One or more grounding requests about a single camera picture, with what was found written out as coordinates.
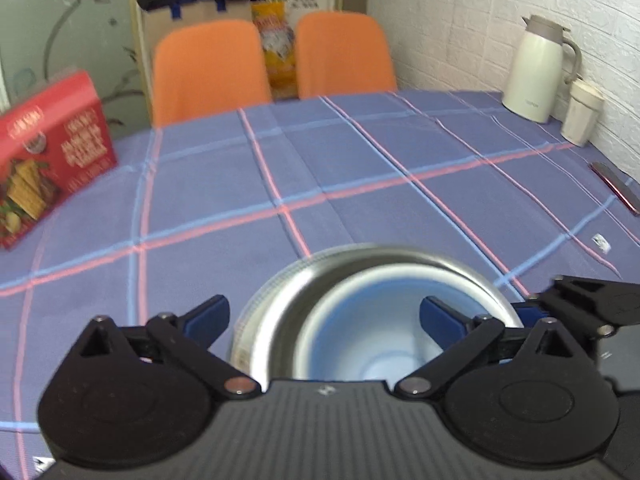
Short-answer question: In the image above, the stainless steel bowl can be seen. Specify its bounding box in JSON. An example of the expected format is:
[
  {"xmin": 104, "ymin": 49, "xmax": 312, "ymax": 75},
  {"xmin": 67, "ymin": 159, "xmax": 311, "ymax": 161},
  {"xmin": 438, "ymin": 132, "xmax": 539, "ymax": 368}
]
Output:
[{"xmin": 229, "ymin": 244, "xmax": 522, "ymax": 386}]

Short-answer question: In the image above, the red smartphone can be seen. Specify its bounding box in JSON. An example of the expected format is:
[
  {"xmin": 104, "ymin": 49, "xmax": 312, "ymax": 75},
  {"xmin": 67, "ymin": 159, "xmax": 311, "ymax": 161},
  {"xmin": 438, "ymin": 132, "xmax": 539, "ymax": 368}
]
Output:
[{"xmin": 589, "ymin": 162, "xmax": 640, "ymax": 217}]

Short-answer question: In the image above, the blue plaid tablecloth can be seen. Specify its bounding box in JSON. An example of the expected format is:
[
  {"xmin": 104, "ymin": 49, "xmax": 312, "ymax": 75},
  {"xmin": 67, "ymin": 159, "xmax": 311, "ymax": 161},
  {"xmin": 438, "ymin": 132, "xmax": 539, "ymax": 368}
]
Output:
[{"xmin": 1, "ymin": 90, "xmax": 639, "ymax": 479}]

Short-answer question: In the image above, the white travel cup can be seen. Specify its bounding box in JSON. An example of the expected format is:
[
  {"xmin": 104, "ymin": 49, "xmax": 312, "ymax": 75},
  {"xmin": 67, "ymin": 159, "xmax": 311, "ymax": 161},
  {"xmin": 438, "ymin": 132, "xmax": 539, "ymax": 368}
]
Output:
[{"xmin": 561, "ymin": 79, "xmax": 605, "ymax": 146}]

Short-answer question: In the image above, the white thermos jug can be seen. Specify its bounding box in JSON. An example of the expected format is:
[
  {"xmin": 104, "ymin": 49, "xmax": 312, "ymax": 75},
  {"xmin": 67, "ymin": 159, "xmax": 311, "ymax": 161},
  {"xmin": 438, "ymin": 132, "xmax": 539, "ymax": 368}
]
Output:
[{"xmin": 502, "ymin": 14, "xmax": 582, "ymax": 124}]

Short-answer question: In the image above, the red cracker box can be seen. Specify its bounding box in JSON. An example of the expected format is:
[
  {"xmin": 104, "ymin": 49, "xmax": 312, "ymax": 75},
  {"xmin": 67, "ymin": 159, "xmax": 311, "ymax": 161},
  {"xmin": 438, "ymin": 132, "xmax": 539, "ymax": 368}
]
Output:
[{"xmin": 0, "ymin": 70, "xmax": 117, "ymax": 249}]

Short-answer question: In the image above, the left orange chair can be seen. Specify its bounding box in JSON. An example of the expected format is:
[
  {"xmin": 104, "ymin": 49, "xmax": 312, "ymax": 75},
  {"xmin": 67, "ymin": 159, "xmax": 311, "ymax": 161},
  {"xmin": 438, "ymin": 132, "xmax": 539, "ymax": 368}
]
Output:
[{"xmin": 152, "ymin": 20, "xmax": 272, "ymax": 128}]

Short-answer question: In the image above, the orange chair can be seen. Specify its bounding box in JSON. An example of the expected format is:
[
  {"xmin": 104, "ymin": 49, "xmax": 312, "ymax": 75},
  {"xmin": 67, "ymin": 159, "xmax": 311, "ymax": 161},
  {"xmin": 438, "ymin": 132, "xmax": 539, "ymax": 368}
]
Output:
[
  {"xmin": 294, "ymin": 11, "xmax": 397, "ymax": 100},
  {"xmin": 152, "ymin": 20, "xmax": 272, "ymax": 128}
]

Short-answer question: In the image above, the right orange chair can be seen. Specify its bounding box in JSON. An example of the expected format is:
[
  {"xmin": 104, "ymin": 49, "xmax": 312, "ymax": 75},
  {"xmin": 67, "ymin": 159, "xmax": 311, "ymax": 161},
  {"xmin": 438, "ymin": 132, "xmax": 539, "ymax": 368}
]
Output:
[{"xmin": 294, "ymin": 11, "xmax": 397, "ymax": 100}]

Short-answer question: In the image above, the yellow snack bag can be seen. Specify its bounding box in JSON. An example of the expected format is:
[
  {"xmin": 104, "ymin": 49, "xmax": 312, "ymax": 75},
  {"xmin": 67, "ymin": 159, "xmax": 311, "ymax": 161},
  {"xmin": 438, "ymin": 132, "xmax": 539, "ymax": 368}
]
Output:
[{"xmin": 252, "ymin": 1, "xmax": 297, "ymax": 101}]

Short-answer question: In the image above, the cardboard box with blue handles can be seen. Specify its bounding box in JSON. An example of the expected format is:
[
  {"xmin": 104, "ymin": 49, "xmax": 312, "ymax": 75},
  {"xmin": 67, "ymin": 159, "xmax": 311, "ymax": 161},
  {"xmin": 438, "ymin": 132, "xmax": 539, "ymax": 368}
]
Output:
[{"xmin": 141, "ymin": 0, "xmax": 252, "ymax": 55}]

